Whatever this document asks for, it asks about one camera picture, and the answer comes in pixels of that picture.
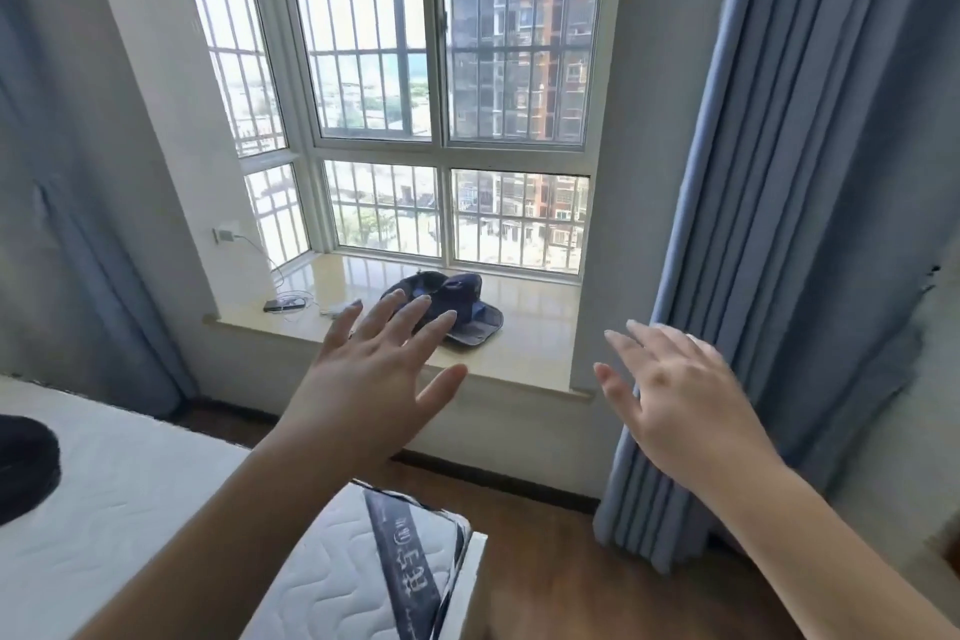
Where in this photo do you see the black round object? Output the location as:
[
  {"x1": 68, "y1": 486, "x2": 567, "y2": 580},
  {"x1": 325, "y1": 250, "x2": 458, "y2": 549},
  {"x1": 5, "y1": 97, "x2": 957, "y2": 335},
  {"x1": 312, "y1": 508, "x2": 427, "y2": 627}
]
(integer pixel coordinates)
[{"x1": 0, "y1": 415, "x2": 62, "y2": 529}]

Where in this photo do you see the beige stone window sill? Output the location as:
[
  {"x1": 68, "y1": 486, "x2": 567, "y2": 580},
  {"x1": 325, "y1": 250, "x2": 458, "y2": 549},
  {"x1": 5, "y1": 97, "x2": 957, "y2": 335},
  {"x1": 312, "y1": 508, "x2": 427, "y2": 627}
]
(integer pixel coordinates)
[{"x1": 202, "y1": 251, "x2": 595, "y2": 405}]

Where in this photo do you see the person's right hand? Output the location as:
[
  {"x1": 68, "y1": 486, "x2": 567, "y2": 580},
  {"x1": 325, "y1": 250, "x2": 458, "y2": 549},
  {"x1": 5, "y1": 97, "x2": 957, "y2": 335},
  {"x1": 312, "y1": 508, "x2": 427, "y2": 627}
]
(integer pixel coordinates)
[{"x1": 592, "y1": 320, "x2": 789, "y2": 497}]

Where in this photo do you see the white quilted mattress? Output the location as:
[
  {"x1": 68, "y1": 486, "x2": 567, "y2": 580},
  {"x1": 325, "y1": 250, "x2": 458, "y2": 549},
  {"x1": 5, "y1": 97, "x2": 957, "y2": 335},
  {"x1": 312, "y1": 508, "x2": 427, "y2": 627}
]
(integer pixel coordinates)
[{"x1": 0, "y1": 375, "x2": 475, "y2": 640}]

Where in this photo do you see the blue pleated curtain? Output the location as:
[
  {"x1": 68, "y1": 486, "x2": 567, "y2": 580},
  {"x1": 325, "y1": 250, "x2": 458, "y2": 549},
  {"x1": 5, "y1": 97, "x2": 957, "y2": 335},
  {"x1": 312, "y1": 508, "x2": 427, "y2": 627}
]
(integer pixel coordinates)
[
  {"x1": 0, "y1": 0, "x2": 201, "y2": 420},
  {"x1": 592, "y1": 0, "x2": 960, "y2": 578}
]

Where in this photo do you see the white framed barred window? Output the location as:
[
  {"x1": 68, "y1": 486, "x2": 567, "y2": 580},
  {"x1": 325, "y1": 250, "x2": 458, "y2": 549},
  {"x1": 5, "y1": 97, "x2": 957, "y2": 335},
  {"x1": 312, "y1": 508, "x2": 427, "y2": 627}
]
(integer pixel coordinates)
[{"x1": 171, "y1": 0, "x2": 628, "y2": 285}]

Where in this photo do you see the person's left forearm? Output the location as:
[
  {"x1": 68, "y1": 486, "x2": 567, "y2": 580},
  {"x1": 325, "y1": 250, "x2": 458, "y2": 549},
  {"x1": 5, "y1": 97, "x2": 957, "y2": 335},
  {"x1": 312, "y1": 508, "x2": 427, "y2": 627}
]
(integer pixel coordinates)
[{"x1": 71, "y1": 425, "x2": 395, "y2": 640}]

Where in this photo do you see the dark blue bucket hat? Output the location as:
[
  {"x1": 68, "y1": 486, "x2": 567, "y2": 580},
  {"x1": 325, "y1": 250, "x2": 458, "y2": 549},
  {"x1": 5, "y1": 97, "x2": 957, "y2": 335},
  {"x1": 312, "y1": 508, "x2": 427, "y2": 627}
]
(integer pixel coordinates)
[{"x1": 380, "y1": 271, "x2": 505, "y2": 353}]

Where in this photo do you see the person's left hand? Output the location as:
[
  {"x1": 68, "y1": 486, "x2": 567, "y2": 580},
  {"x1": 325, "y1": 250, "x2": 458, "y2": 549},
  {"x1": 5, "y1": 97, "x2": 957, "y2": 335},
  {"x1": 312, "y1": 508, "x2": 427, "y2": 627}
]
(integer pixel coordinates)
[{"x1": 279, "y1": 289, "x2": 470, "y2": 468}]

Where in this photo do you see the person's right forearm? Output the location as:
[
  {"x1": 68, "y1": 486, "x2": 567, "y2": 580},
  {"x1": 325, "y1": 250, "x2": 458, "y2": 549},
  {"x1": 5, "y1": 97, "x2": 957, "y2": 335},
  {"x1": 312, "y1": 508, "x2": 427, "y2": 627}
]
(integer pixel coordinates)
[{"x1": 712, "y1": 463, "x2": 960, "y2": 640}]

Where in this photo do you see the white bed frame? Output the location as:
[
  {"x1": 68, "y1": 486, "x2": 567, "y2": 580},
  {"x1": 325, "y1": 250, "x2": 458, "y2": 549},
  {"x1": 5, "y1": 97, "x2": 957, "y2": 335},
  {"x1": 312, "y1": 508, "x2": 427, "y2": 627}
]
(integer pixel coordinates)
[{"x1": 438, "y1": 531, "x2": 489, "y2": 640}]

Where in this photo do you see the white charging cable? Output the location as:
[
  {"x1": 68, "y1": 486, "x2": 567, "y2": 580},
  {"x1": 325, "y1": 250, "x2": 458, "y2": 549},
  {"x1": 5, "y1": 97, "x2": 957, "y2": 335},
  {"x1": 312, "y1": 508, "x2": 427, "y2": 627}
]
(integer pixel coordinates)
[{"x1": 232, "y1": 233, "x2": 342, "y2": 316}]

